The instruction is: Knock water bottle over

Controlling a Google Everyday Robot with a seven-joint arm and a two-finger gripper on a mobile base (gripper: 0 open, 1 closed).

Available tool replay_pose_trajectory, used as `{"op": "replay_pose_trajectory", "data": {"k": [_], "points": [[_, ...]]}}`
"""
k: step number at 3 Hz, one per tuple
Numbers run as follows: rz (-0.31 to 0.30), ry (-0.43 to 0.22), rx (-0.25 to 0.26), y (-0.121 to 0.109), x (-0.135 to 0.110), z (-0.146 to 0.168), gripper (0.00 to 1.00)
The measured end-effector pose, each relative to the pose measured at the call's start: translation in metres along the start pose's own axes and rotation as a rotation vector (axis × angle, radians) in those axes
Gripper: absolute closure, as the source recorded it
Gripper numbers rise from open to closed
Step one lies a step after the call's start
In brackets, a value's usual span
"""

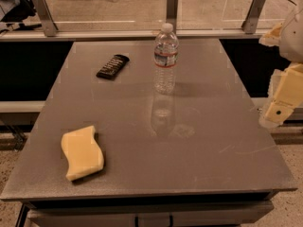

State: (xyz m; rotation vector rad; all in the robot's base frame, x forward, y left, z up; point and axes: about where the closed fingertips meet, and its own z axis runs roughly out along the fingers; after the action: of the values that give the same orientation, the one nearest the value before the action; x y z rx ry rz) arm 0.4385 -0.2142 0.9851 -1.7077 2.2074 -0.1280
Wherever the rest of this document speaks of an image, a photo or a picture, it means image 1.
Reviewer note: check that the right metal fence bracket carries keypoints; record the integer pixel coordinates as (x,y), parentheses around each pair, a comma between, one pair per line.
(249,25)

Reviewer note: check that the middle metal fence bracket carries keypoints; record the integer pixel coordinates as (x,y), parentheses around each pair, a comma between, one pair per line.
(171,12)

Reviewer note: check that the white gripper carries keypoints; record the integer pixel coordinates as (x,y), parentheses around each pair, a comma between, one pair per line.
(293,37)

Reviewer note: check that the yellow wavy sponge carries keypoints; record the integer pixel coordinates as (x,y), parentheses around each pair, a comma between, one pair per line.
(83,154)

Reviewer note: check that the left metal fence bracket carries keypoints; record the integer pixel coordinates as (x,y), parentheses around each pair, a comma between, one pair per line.
(49,27)

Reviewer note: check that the clear plastic water bottle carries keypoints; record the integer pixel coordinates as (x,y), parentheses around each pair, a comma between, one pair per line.
(165,59)

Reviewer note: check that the metal fence bracket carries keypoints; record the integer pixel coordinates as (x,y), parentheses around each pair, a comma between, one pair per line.
(249,25)
(49,27)
(171,12)

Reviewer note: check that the metal fence rail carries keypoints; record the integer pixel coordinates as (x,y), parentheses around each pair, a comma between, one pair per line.
(39,36)

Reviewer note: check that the black remote control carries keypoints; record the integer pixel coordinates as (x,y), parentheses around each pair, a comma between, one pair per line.
(110,69)

